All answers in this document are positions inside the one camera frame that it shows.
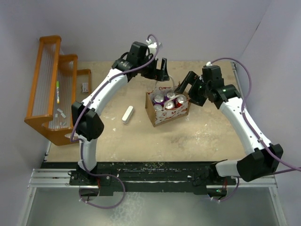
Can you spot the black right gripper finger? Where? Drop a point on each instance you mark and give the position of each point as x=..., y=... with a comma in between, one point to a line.
x=196, y=98
x=190, y=78

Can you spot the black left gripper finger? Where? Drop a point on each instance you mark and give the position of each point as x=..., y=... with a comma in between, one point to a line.
x=163, y=70
x=155, y=74

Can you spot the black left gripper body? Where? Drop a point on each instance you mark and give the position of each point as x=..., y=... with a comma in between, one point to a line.
x=148, y=71

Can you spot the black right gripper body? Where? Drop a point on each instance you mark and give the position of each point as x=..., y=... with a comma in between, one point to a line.
x=206, y=87

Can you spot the red coca-cola can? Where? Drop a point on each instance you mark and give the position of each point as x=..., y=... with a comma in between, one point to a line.
x=168, y=105
x=180, y=100

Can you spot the purple fanta can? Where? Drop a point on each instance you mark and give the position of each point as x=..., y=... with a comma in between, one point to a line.
x=169, y=95
x=158, y=99
x=158, y=107

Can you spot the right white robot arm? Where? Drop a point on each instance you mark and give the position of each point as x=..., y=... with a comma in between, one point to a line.
x=261, y=155

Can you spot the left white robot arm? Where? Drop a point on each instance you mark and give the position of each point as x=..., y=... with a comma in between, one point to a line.
x=87, y=125

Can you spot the white oblong plastic case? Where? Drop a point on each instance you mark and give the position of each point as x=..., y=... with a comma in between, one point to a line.
x=127, y=115

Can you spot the small red white box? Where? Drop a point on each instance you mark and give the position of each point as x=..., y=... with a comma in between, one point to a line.
x=85, y=87

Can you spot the green yellow marker pen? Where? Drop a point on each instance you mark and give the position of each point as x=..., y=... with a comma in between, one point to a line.
x=57, y=93

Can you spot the orange wooden tiered rack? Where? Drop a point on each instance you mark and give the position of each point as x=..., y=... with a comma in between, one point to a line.
x=44, y=115

